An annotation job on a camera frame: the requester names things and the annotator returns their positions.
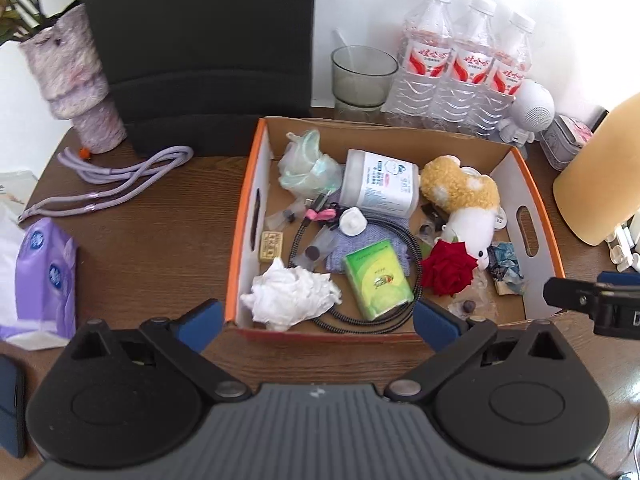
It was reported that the red fabric rose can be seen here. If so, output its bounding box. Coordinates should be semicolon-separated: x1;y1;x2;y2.
420;240;477;297

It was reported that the white tissue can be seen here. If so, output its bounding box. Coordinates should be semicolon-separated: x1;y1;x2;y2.
240;258;342;332

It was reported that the small beige eraser block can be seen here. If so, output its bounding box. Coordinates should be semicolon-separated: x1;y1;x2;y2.
259;231;284;263

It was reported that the cotton swab plastic box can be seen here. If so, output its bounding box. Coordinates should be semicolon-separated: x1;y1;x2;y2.
338;148;420;219

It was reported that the green tissue packet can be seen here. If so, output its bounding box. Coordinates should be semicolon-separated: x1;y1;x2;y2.
343;240;414;322

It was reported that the blue candy wrapper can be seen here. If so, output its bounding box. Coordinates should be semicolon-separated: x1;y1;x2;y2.
488;242;525;296

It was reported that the yellow thermos jug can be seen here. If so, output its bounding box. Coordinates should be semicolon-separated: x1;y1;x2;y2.
552;96;640;246

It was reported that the purple knitted cloth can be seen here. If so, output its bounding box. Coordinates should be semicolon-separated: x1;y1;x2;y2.
324;223;410;276

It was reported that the yellow white plush toy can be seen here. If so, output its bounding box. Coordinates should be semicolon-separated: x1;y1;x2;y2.
420;155;500;271

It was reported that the white bottle cap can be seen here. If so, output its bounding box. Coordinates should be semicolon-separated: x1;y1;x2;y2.
338;207;368;237

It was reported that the small clear plastic bag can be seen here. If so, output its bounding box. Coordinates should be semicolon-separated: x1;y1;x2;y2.
265;198;306;232

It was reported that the red cardboard pumpkin box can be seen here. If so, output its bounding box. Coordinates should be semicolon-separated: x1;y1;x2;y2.
224;117;564;342

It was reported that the small tin box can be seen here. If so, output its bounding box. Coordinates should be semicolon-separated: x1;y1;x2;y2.
539;114;592;171

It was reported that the purple tissue pack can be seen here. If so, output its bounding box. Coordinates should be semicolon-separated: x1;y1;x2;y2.
1;214;77;351

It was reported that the blue phone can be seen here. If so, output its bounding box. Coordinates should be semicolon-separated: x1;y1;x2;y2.
0;356;27;458

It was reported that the pale green plastic bag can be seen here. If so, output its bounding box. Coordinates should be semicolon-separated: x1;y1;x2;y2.
278;129;343;198

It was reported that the white astronaut speaker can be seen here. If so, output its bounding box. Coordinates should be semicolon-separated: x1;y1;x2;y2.
498;79;555;148

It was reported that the middle water bottle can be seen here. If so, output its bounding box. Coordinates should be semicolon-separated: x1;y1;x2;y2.
431;0;496;132

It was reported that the water bottle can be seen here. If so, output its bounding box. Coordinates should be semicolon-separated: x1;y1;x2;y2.
431;0;496;132
469;13;534;136
385;0;454;127

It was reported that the right water bottle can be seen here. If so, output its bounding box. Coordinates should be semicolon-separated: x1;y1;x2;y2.
469;13;534;136

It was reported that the grey glass cup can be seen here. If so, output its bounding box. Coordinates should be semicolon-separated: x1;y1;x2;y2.
331;28;399;122

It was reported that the black paper shopping bag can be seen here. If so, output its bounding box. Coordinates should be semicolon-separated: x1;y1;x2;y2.
84;0;314;157

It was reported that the left water bottle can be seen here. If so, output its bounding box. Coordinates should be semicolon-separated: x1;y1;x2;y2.
385;0;454;127

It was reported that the purple white ceramic vase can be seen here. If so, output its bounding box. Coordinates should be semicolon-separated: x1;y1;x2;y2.
21;3;127;154

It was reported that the black braided cable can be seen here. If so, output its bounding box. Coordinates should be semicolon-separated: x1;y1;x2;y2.
286;211;426;336

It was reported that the purple lanyard cord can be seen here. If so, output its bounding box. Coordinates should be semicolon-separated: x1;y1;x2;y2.
16;144;196;224

